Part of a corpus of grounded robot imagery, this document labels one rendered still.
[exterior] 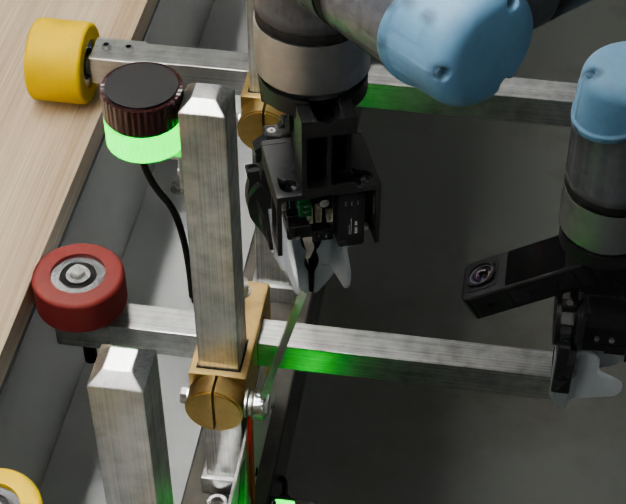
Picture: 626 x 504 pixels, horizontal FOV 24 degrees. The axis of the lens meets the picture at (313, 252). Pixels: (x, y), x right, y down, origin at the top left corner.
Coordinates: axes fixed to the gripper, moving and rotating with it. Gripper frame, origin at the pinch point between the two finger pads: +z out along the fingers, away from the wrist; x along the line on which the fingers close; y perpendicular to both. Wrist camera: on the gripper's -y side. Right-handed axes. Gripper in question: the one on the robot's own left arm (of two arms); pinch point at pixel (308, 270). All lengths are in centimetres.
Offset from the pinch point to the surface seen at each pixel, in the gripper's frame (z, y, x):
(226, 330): 9.8, -4.6, -6.0
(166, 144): -9.8, -5.0, -9.5
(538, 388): 17.4, 0.3, 19.9
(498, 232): 99, -106, 56
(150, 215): 39, -53, -9
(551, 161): 99, -123, 71
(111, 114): -12.4, -5.9, -13.1
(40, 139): 11.0, -34.5, -19.3
